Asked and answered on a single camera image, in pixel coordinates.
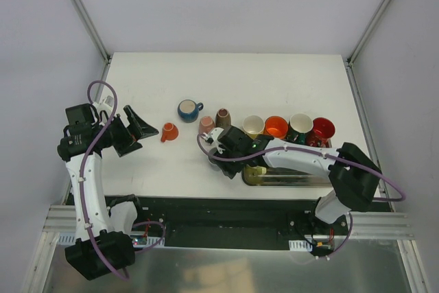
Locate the aluminium frame post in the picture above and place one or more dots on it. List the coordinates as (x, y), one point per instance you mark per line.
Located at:
(370, 28)
(91, 29)

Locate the right aluminium frame post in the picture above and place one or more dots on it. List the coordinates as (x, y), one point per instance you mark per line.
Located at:
(370, 28)

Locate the left white cable duct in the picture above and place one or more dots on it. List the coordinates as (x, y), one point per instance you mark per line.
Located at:
(138, 241)

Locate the pink mug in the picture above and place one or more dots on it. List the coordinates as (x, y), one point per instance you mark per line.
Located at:
(206, 125)

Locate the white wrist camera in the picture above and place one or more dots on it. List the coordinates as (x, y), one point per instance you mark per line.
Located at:
(108, 104)
(212, 138)

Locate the bright orange mug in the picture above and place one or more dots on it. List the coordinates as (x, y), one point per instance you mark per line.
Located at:
(276, 127)

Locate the white cable duct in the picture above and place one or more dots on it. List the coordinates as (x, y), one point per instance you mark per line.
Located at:
(138, 241)
(304, 246)

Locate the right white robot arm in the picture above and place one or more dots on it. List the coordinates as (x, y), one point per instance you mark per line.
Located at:
(353, 176)

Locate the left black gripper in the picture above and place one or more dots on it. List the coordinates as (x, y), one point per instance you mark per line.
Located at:
(124, 135)

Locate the right white cable duct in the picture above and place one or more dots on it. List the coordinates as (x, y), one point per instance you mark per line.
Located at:
(304, 246)

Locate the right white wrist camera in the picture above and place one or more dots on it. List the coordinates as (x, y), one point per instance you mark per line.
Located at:
(212, 138)

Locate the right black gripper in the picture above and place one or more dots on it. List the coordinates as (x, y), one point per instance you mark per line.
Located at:
(226, 168)

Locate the dark green mug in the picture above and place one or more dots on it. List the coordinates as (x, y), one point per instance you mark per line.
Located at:
(300, 125)

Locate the pale yellow-green mug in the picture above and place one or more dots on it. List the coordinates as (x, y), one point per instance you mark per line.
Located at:
(255, 171)

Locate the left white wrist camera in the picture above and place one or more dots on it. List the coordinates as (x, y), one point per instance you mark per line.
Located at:
(108, 104)

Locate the left aluminium frame post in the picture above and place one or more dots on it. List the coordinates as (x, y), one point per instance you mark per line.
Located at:
(91, 29)

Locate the small orange cup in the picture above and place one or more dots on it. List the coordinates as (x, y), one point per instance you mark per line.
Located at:
(169, 132)

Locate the brown striped mug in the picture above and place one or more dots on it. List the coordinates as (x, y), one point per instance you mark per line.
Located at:
(222, 118)

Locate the steel baking tray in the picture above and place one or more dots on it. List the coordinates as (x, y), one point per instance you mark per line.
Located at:
(279, 177)

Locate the red mug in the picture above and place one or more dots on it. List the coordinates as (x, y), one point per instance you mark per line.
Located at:
(323, 129)

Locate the blue ribbed mug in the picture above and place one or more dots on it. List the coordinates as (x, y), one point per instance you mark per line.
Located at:
(188, 110)

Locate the yellow mug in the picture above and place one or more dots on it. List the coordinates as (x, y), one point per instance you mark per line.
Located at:
(253, 126)

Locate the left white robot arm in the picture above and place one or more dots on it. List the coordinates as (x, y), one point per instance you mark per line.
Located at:
(102, 234)

